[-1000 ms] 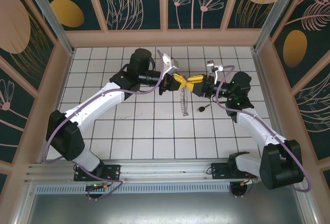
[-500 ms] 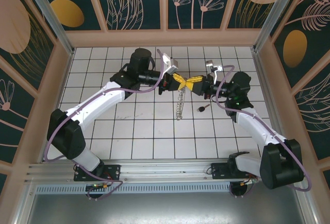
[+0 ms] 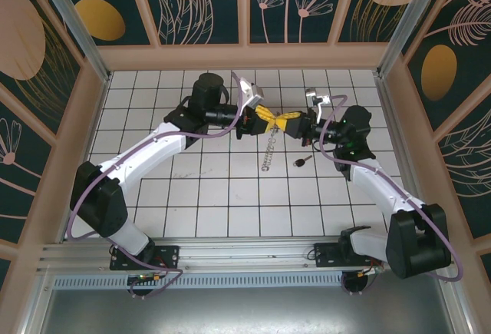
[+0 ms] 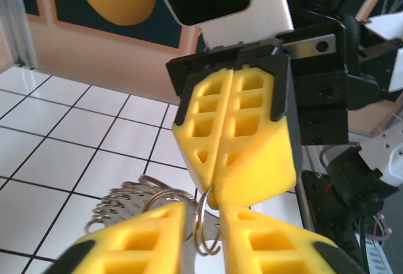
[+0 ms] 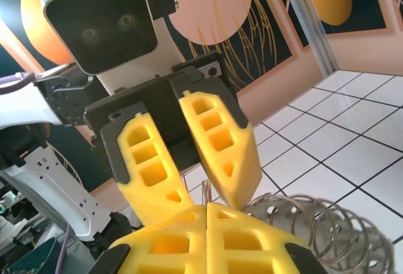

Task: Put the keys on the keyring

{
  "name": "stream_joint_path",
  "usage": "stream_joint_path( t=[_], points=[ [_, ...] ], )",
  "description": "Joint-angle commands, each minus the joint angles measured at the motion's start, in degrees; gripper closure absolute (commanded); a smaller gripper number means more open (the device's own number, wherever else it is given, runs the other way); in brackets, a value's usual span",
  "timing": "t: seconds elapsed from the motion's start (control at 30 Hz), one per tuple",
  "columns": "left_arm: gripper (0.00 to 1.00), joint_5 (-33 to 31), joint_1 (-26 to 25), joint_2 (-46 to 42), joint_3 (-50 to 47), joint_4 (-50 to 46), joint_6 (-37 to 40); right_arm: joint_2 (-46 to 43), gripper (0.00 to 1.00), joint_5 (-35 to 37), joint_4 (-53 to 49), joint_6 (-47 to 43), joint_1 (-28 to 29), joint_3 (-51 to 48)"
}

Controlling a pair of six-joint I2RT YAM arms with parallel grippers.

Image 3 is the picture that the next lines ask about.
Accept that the silver keyring chain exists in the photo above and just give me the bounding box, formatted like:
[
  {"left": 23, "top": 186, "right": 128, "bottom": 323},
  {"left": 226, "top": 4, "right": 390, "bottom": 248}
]
[{"left": 262, "top": 124, "right": 281, "bottom": 172}]

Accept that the grey metal plate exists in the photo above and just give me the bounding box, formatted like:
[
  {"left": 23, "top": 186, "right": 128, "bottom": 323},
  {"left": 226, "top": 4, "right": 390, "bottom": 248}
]
[{"left": 38, "top": 287, "right": 461, "bottom": 334}]

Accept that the green circuit board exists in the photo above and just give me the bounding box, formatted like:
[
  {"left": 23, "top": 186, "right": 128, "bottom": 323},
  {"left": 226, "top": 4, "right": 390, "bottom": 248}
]
[{"left": 128, "top": 272, "right": 164, "bottom": 285}]

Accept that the aluminium side rail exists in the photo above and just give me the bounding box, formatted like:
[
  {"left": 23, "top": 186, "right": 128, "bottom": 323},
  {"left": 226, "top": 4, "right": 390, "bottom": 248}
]
[{"left": 374, "top": 74, "right": 476, "bottom": 334}]

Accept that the aluminium frame post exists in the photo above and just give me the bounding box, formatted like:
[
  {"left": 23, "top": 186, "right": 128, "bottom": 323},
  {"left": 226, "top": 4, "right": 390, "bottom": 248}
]
[
  {"left": 375, "top": 0, "right": 460, "bottom": 80},
  {"left": 30, "top": 0, "right": 112, "bottom": 84}
]

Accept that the aluminium mounting rail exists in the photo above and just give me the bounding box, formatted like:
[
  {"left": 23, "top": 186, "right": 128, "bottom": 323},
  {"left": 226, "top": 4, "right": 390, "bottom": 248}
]
[{"left": 36, "top": 236, "right": 388, "bottom": 273}]

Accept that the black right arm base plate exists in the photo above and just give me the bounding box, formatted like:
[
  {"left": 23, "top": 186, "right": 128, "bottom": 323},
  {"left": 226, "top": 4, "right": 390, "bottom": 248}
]
[{"left": 313, "top": 242, "right": 346, "bottom": 270}]

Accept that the grey slotted cable duct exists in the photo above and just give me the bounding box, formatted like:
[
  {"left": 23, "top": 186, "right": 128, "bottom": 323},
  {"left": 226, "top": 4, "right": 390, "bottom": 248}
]
[{"left": 53, "top": 274, "right": 346, "bottom": 289}]

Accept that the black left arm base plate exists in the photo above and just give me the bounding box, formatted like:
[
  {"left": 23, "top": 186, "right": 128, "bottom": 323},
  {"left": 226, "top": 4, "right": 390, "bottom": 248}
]
[{"left": 110, "top": 245, "right": 181, "bottom": 272}]

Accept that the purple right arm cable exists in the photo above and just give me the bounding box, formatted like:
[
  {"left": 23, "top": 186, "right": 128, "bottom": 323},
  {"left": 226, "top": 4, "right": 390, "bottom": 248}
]
[{"left": 321, "top": 94, "right": 464, "bottom": 296}]

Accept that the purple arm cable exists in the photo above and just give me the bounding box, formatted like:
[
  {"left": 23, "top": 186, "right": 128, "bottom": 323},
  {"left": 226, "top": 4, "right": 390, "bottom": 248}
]
[
  {"left": 65, "top": 71, "right": 254, "bottom": 301},
  {"left": 321, "top": 94, "right": 464, "bottom": 296}
]

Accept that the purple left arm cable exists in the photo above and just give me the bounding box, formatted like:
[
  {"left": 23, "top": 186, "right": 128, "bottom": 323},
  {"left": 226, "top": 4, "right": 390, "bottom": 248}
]
[{"left": 65, "top": 71, "right": 254, "bottom": 301}]

